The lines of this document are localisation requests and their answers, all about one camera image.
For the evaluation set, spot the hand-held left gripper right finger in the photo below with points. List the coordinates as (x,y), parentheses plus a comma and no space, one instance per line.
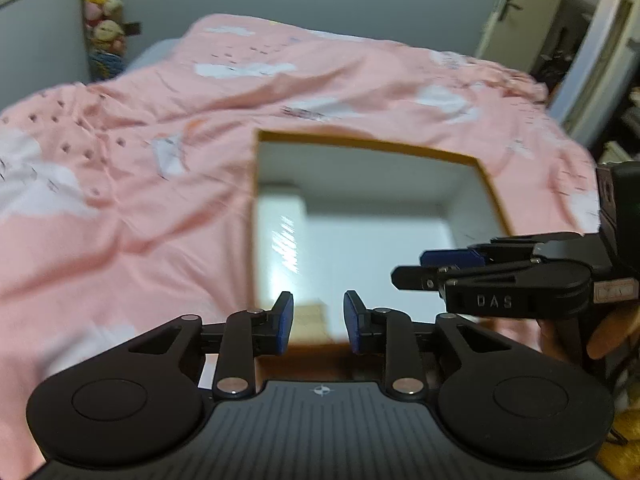
(353,321)

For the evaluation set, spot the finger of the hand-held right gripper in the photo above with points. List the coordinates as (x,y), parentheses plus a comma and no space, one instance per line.
(450,258)
(480,272)

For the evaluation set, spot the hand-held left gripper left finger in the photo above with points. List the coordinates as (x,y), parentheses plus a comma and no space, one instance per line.
(284,321)

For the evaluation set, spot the yellow cardboard box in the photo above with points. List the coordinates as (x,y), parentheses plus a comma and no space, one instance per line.
(375,240)

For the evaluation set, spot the person's right hand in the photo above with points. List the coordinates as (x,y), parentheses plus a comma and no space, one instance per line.
(617,332)

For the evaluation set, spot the yellow cloth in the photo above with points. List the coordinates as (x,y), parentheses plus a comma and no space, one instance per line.
(625,445)

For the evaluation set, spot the pink printed blanket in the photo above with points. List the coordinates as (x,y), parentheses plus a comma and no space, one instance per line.
(150,185)

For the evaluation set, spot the cluttered shelf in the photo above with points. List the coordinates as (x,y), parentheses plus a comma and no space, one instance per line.
(629,120)

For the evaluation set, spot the white door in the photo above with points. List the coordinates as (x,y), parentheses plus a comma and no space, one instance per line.
(500,25)

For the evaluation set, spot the white wardrobe panel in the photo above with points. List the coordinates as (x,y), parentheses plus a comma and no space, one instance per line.
(595,60)

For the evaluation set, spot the grey cushion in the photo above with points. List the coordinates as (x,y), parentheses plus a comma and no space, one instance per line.
(150,55)

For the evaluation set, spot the hanging column of plush toys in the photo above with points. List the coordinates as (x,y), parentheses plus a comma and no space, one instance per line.
(105,35)

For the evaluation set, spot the small black wall fixture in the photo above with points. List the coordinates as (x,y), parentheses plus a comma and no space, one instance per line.
(132,27)

